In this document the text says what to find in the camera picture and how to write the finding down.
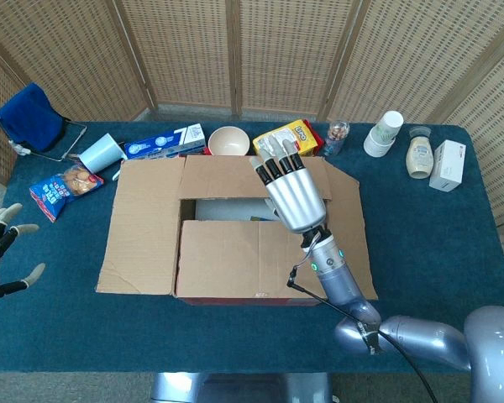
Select small clear snack bottle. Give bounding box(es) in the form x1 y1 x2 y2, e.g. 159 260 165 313
323 120 350 157

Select wicker folding screen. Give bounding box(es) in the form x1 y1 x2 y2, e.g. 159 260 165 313
0 0 504 303

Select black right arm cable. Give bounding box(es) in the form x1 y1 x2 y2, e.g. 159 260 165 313
287 264 440 403

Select mayonnaise squeeze bottle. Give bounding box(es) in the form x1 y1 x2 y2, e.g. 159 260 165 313
405 126 435 181

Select dark blue cloth-covered table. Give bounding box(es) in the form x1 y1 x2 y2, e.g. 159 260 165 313
0 120 504 374

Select blue towel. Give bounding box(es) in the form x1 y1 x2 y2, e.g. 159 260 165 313
0 82 66 153

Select light blue plastic mug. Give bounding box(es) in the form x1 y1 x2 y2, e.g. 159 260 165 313
69 133 128 182

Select white carton box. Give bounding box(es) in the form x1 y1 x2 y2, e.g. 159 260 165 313
428 139 467 194

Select metal wire rack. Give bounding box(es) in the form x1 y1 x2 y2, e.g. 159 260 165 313
0 117 88 163

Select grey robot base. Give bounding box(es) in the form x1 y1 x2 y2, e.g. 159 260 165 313
150 371 333 403

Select cream bowl red outside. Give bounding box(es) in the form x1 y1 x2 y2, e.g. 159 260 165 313
207 126 251 157

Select blue white toothpaste box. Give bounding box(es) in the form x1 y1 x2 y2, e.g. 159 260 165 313
123 123 207 160

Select blue cookie snack bag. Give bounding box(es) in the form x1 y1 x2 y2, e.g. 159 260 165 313
29 164 105 223

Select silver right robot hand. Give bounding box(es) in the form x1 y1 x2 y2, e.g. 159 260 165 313
249 136 328 233

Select yellow cracker package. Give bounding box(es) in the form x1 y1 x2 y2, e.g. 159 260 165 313
252 118 325 160

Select white foam sheet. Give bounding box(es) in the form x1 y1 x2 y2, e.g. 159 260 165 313
194 196 281 222

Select red cardboard shipping box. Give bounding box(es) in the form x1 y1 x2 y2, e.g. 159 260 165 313
94 154 379 310

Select stack of white paper cups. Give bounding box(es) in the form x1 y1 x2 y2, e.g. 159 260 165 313
363 125 396 159

